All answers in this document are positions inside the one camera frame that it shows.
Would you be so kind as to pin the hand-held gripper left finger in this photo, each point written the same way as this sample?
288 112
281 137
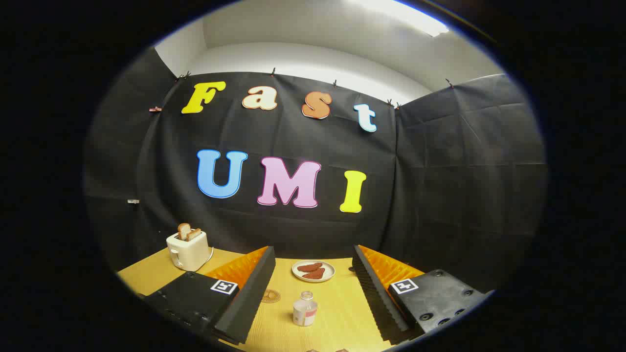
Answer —
254 293

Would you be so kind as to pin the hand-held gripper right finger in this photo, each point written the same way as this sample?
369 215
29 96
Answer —
376 293

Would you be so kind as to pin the round wooden coaster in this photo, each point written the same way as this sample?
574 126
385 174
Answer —
272 296

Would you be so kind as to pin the clear juice bottle red label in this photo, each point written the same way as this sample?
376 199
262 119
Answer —
305 314

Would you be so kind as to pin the wooden table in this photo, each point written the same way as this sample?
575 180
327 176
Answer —
337 313

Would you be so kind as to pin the white round plate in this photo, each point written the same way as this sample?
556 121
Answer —
328 266

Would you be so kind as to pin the red meat slice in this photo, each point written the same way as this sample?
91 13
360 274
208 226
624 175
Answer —
315 274
309 267

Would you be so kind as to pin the cream toaster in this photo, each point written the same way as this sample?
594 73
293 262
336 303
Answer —
190 252

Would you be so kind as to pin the toast bread slice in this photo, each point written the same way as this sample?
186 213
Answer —
194 233
183 230

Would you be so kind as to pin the black backdrop cloth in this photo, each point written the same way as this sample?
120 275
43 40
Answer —
440 186

